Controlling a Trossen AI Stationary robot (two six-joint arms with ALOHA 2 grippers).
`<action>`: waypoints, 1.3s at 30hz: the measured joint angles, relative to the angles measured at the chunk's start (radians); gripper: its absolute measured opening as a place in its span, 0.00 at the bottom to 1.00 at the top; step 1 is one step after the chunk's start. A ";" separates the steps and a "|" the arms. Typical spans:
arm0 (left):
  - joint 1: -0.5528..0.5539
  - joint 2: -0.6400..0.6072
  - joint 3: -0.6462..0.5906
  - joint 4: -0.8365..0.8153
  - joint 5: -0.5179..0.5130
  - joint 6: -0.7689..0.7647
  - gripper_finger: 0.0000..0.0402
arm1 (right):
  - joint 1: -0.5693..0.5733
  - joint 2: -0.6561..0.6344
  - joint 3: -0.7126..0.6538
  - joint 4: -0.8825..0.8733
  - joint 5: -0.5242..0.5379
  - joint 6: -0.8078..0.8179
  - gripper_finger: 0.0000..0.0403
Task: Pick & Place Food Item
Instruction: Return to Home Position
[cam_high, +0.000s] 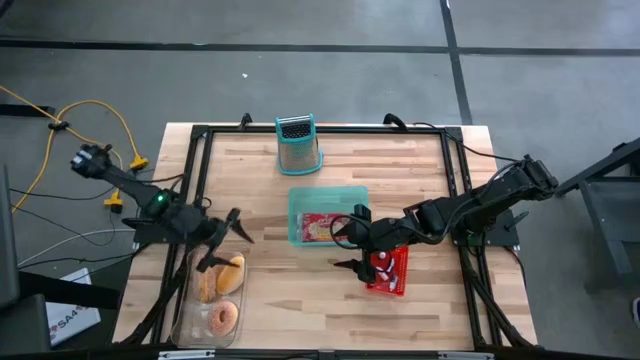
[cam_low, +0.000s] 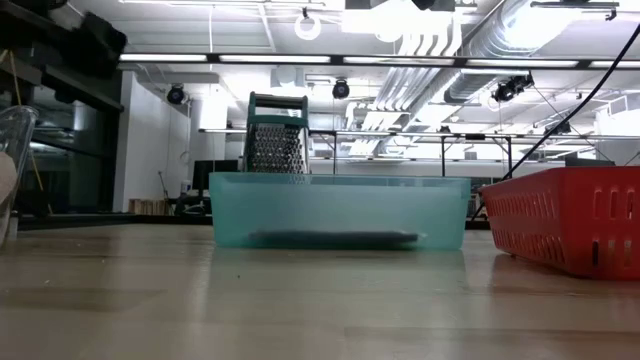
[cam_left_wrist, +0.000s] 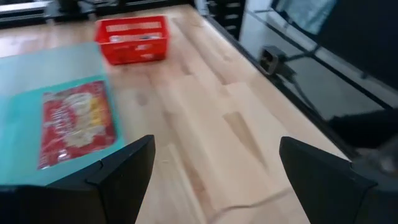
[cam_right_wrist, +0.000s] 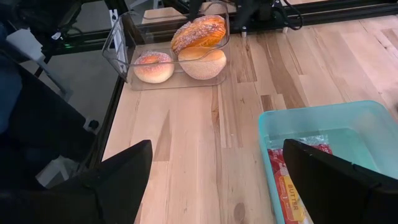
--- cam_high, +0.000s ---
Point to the red food packet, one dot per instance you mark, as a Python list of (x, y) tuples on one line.
[(320, 227)]

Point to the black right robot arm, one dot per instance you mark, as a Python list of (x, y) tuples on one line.
[(480, 202)]

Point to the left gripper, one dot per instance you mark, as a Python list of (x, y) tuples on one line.
[(207, 230)]

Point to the red plastic slotted basket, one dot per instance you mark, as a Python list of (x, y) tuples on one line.
[(397, 270)]

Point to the teal translucent plastic bin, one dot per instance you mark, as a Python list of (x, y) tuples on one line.
[(325, 200)]

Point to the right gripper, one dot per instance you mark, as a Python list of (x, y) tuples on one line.
[(375, 235)]

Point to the small white-capped dropper bottle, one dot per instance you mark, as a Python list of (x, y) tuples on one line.
[(383, 255), (393, 284), (391, 262), (384, 275)]

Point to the long sprinkled bread loaf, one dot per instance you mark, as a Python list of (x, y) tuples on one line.
[(205, 282)]

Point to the clear plastic tray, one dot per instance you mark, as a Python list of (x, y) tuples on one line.
[(210, 325)]

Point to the teal metal box grater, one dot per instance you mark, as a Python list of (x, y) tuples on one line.
[(299, 145)]

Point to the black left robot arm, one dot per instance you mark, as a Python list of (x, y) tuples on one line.
[(130, 187)]

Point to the white printed box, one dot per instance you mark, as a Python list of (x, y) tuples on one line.
[(75, 320)]

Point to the black metal stand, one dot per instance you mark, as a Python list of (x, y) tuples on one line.
[(597, 230)]

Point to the oval sprinkled bread roll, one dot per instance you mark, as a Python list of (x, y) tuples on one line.
[(231, 275)]

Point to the black floor bar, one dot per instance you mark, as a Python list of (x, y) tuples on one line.
[(25, 110)]

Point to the pink sprinkled donut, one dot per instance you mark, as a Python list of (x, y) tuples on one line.
[(222, 317)]

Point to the black desk furniture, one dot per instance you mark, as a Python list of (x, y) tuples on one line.
[(20, 325)]

